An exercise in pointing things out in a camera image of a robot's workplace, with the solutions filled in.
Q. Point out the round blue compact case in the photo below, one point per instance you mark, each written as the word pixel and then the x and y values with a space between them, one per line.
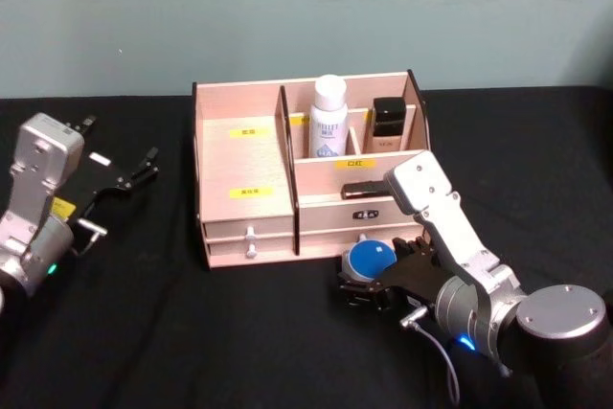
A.
pixel 371 261

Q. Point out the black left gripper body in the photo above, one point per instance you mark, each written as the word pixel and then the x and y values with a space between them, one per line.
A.
pixel 91 179

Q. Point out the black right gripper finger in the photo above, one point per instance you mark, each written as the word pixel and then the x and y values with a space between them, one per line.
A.
pixel 414 247
pixel 369 298

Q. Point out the white plastic lotion bottle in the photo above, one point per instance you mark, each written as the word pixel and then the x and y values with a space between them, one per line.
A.
pixel 328 131

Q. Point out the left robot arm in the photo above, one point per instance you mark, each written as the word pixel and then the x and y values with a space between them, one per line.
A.
pixel 40 150

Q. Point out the narrow wooden drawer, white knob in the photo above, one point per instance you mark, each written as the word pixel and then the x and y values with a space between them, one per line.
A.
pixel 225 253
pixel 225 228

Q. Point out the beige bottle with black cap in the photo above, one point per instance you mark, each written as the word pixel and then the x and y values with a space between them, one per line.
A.
pixel 385 133

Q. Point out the black lipstick tube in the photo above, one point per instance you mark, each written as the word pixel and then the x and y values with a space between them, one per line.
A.
pixel 361 190

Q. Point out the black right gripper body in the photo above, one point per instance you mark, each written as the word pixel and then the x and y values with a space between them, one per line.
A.
pixel 414 284

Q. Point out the black table cloth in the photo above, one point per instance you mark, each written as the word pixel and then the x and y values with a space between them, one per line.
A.
pixel 191 342

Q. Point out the pale wooden desk organizer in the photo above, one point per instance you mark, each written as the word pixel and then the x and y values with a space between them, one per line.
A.
pixel 249 165

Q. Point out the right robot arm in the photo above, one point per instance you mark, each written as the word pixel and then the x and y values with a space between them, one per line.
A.
pixel 560 320

